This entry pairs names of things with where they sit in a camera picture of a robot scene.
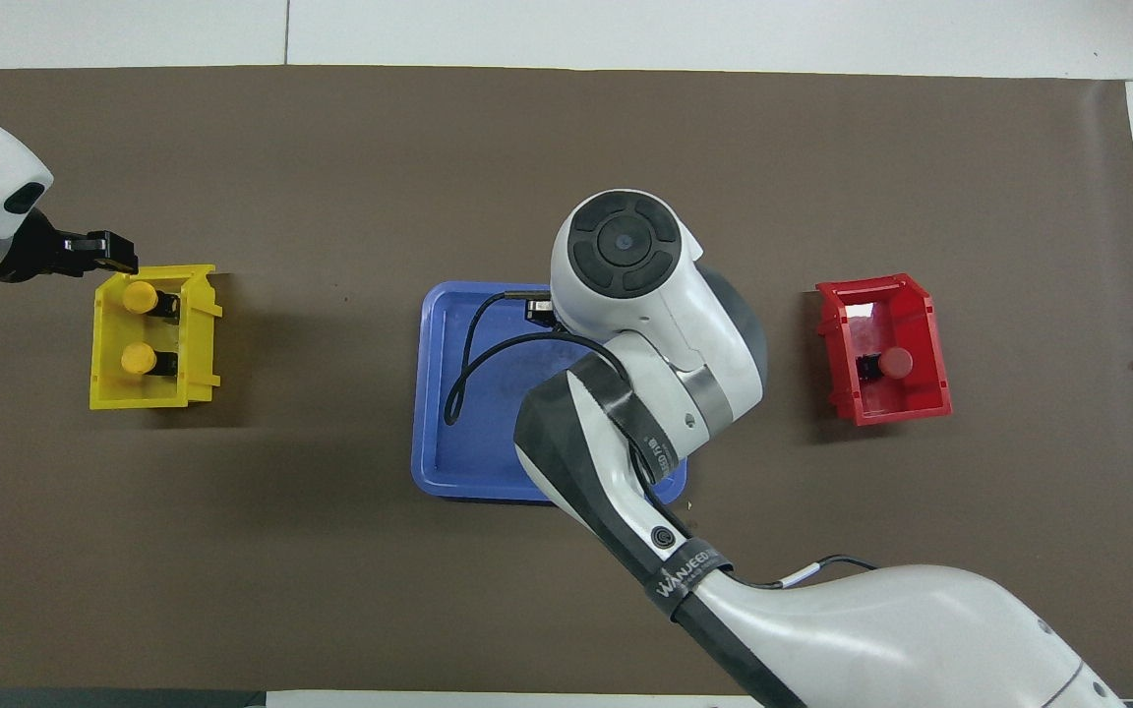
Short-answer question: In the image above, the blue plastic tray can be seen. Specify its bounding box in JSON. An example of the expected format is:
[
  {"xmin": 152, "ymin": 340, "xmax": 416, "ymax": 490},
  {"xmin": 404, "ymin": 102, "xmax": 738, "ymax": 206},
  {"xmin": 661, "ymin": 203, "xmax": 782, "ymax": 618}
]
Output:
[{"xmin": 411, "ymin": 281, "xmax": 688, "ymax": 504}]

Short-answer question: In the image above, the brown paper table mat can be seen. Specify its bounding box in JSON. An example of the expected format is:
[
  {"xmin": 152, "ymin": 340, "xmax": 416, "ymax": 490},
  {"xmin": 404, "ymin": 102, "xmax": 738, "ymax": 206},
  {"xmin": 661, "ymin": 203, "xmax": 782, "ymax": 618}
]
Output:
[{"xmin": 0, "ymin": 65, "xmax": 1133, "ymax": 699}]

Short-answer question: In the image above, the red push button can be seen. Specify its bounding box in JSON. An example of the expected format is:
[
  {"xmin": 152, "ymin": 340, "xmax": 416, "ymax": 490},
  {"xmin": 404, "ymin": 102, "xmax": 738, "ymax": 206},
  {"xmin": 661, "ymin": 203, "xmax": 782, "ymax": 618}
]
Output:
[{"xmin": 857, "ymin": 347, "xmax": 915, "ymax": 384}]

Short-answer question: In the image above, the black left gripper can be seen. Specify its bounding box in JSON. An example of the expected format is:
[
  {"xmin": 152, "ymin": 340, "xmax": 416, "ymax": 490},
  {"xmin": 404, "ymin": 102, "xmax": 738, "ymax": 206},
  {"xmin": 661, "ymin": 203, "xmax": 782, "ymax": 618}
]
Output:
[{"xmin": 0, "ymin": 208, "xmax": 141, "ymax": 284}]

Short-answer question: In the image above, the yellow push button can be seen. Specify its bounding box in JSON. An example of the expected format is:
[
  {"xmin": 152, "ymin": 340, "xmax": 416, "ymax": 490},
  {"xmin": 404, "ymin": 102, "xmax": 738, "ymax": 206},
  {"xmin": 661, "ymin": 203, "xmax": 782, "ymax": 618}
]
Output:
[
  {"xmin": 120, "ymin": 342, "xmax": 180, "ymax": 379},
  {"xmin": 122, "ymin": 282, "xmax": 181, "ymax": 319}
]

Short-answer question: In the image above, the red plastic bin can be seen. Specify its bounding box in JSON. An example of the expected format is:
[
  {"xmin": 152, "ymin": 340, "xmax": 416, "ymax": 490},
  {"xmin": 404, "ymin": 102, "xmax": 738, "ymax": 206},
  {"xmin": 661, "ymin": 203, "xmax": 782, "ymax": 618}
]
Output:
[{"xmin": 815, "ymin": 273, "xmax": 953, "ymax": 427}]

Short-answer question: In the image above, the yellow plastic bin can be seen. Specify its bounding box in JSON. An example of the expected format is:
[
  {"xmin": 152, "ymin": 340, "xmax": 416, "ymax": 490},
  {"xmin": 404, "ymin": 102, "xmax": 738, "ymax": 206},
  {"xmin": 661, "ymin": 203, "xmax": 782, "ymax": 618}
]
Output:
[{"xmin": 89, "ymin": 264, "xmax": 224, "ymax": 411}]

